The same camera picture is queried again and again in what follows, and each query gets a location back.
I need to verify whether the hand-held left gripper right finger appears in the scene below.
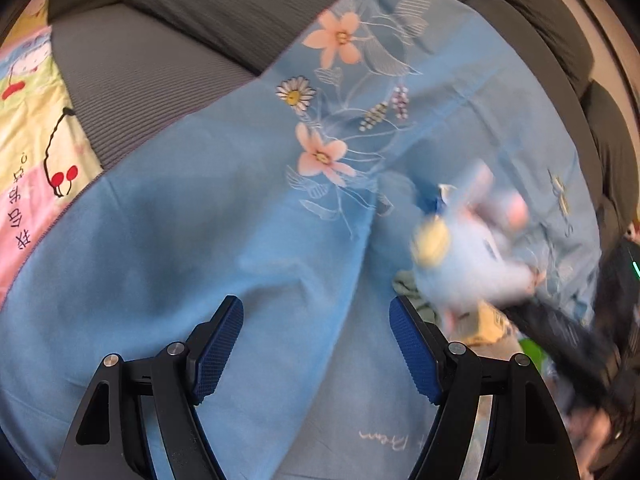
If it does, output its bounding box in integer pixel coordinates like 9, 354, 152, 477
389, 295, 583, 480

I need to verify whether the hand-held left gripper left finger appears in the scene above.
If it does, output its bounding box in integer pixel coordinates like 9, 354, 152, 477
59, 295, 245, 480

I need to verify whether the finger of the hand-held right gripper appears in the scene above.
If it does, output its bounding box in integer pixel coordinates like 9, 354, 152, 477
500, 297, 618, 406

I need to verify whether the light blue plush toy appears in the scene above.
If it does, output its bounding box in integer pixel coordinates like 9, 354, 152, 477
410, 160, 548, 331

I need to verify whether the green fabric item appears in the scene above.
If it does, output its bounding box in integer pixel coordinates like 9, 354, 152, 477
519, 337, 551, 367

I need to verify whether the blue floral blanket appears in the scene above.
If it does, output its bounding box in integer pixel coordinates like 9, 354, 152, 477
0, 0, 603, 480

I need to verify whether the grey sofa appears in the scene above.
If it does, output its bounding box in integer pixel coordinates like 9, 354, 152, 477
47, 0, 640, 241

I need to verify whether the cartoon printed blanket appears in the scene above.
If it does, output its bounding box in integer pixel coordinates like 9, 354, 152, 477
0, 0, 106, 306

